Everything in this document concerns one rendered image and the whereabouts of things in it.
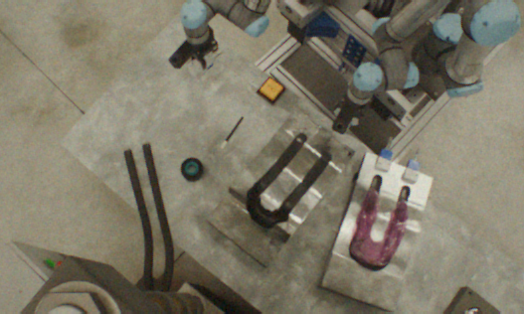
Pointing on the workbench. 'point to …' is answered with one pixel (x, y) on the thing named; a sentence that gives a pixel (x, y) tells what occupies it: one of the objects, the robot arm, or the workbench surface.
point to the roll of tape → (192, 166)
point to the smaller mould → (469, 303)
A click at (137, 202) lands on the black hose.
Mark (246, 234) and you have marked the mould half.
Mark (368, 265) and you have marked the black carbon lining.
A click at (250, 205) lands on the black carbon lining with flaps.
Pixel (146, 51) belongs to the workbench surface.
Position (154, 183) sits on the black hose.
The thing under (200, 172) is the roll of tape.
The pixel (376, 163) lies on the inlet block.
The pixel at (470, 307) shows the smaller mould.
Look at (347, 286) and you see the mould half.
